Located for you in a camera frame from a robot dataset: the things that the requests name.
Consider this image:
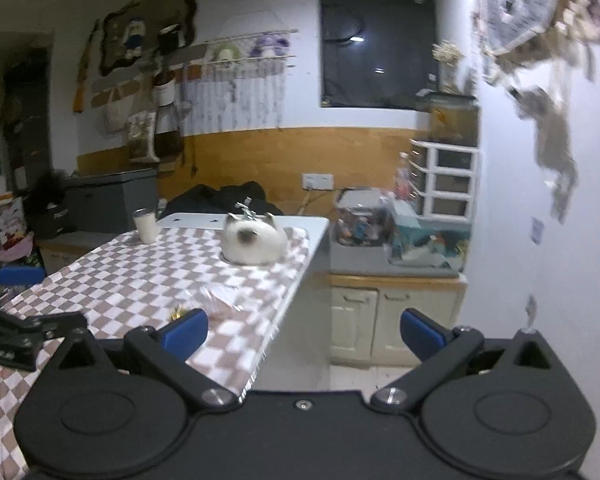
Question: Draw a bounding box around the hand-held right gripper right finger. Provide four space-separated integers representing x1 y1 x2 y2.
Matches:
370 309 563 411

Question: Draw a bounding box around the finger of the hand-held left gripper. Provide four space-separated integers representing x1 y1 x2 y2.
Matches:
0 305 88 346
0 265 47 286

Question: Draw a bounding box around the white power outlet strip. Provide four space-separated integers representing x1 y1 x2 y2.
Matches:
302 173 335 191

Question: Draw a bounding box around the brown white checkered tablecloth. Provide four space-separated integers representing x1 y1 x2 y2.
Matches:
0 225 311 480

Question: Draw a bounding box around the white macrame wall hanging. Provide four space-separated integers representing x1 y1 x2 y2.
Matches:
182 30 298 133

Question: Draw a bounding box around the cloth hanging with photos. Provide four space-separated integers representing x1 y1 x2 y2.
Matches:
472 0 600 86

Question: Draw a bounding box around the black cardboard box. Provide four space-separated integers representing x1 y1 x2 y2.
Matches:
40 202 76 238

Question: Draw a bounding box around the water bottle with pink label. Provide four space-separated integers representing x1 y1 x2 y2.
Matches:
395 152 413 198

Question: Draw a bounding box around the clear plastic wrapper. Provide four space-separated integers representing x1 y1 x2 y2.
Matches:
197 282 246 318

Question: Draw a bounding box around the clear storage box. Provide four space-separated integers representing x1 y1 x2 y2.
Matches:
332 187 393 247

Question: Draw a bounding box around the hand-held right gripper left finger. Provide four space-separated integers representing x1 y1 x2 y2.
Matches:
47 309 241 408

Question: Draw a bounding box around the glass fish tank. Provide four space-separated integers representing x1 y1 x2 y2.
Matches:
427 92 481 148

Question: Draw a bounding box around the black and white bag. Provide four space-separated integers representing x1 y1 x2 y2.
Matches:
152 67 185 158

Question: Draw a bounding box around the white drawer unit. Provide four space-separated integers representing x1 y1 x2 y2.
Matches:
409 139 481 220

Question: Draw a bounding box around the brown tufted wall rug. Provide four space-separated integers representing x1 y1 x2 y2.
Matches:
99 0 200 77

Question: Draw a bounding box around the purple plush toy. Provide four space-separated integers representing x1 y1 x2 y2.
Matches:
250 32 288 58

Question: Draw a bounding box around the grey storage box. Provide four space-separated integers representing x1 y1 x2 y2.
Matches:
62 169 160 233

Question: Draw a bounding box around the teal printed box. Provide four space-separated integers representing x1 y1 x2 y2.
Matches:
387 197 471 266

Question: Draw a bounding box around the beige mesh bag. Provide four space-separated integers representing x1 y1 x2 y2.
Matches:
105 87 131 133

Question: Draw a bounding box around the white cup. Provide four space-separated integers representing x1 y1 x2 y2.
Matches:
132 208 158 242

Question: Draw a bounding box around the dark window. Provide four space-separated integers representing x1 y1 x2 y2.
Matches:
319 0 437 110

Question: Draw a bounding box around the vase of dried flowers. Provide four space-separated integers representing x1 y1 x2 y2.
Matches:
432 40 463 93

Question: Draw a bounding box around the printed tote bag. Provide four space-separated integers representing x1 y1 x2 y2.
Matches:
127 110 161 163

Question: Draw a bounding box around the cat-shaped cream cushion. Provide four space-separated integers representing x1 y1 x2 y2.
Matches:
222 212 288 265

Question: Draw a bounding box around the pink cloth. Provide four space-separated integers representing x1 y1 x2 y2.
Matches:
0 235 36 262

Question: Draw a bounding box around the cream cabinet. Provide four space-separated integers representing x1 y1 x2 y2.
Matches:
329 275 468 367

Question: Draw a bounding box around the black cloth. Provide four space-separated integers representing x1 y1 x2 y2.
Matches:
165 181 285 217

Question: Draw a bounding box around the printed cardboard box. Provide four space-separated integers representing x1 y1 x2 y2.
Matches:
0 195 26 248

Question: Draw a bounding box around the beige hanging cloth bag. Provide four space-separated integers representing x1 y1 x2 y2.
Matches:
515 85 578 181

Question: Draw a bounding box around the grey counter mat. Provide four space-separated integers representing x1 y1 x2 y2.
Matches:
329 240 463 278

